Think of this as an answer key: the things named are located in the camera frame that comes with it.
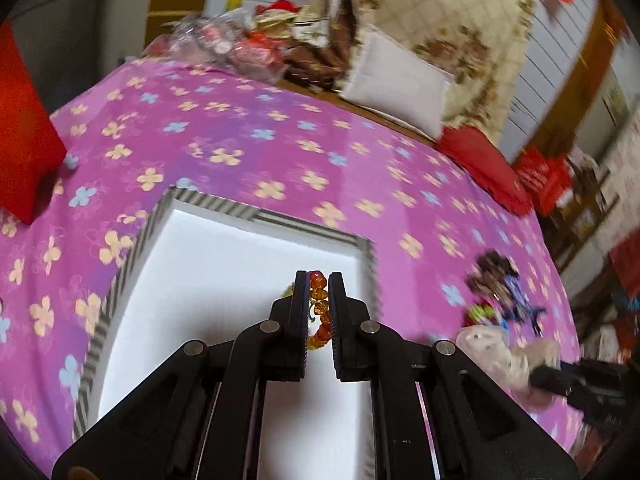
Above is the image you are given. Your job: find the clear plastic bag pile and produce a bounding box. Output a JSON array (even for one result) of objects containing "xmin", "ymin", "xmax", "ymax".
[{"xmin": 143, "ymin": 8, "xmax": 286, "ymax": 84}]

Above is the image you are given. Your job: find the brown patterned cloth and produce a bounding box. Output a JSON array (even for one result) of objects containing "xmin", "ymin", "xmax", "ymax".
[{"xmin": 285, "ymin": 0, "xmax": 358, "ymax": 89}]

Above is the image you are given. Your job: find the orange multicolour bead bracelet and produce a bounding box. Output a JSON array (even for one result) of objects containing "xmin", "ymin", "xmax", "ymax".
[{"xmin": 304, "ymin": 268, "xmax": 334, "ymax": 352}]

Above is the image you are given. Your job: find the white striped storage box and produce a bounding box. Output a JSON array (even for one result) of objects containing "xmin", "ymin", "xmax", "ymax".
[{"xmin": 73, "ymin": 187, "xmax": 378, "ymax": 479}]

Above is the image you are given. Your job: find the red cushion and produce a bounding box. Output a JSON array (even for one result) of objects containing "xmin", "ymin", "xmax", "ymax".
[{"xmin": 436, "ymin": 126, "xmax": 533, "ymax": 217}]

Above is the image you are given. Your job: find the floral beige quilt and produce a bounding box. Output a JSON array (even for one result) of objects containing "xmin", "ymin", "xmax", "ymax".
[{"xmin": 306, "ymin": 0, "xmax": 536, "ymax": 144}]

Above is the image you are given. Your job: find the leopard print hair bow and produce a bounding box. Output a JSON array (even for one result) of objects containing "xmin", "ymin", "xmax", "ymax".
[{"xmin": 465, "ymin": 250, "xmax": 520, "ymax": 307}]

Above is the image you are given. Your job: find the green white bead bracelet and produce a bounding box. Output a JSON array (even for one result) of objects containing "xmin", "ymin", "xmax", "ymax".
[{"xmin": 466, "ymin": 301, "xmax": 499, "ymax": 325}]

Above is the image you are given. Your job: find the pink floral bed blanket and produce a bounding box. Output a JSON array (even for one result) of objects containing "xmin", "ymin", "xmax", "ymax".
[{"xmin": 1, "ymin": 60, "xmax": 579, "ymax": 470}]

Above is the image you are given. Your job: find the white pillow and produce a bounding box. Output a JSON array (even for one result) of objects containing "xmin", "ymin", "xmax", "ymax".
[{"xmin": 340, "ymin": 26, "xmax": 452, "ymax": 141}]

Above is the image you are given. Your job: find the dark red scrunchie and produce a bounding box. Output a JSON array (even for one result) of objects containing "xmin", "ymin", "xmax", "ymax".
[{"xmin": 464, "ymin": 304, "xmax": 495, "ymax": 326}]

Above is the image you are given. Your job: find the cream dotted scrunchie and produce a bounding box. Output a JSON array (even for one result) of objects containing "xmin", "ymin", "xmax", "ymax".
[{"xmin": 456, "ymin": 325, "xmax": 561, "ymax": 413}]

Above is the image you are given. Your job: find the wooden chair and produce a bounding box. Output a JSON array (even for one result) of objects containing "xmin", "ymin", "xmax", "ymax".
[{"xmin": 541, "ymin": 159, "xmax": 620, "ymax": 273}]

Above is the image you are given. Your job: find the red shopping bag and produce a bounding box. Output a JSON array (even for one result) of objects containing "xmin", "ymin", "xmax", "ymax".
[{"xmin": 513, "ymin": 148, "xmax": 572, "ymax": 217}]

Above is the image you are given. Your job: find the navy striped ribbon bow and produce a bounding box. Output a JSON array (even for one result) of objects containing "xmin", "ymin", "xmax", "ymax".
[{"xmin": 503, "ymin": 274, "xmax": 547, "ymax": 337}]

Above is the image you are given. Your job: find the red bag at left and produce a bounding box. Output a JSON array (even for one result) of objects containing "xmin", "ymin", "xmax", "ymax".
[{"xmin": 0, "ymin": 21, "xmax": 66, "ymax": 226}]

